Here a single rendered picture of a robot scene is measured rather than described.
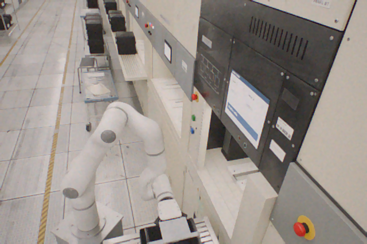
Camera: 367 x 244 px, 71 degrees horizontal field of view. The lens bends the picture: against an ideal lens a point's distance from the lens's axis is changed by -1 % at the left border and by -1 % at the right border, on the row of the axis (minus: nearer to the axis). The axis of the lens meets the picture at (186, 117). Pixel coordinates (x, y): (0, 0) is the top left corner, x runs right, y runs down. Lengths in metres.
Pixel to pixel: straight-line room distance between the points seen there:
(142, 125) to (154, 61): 1.88
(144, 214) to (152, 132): 1.59
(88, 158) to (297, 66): 0.91
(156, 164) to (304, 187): 0.64
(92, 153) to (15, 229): 1.71
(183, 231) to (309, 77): 0.79
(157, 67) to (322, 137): 2.38
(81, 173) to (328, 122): 1.00
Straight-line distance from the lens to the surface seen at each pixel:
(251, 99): 1.01
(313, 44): 0.77
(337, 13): 0.73
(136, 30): 4.36
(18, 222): 2.85
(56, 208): 2.82
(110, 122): 1.06
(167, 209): 1.27
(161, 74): 3.00
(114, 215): 1.67
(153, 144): 1.13
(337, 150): 0.76
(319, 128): 0.78
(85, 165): 1.26
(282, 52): 0.86
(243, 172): 1.77
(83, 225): 1.59
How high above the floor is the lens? 2.08
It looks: 33 degrees down
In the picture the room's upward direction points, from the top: 4 degrees clockwise
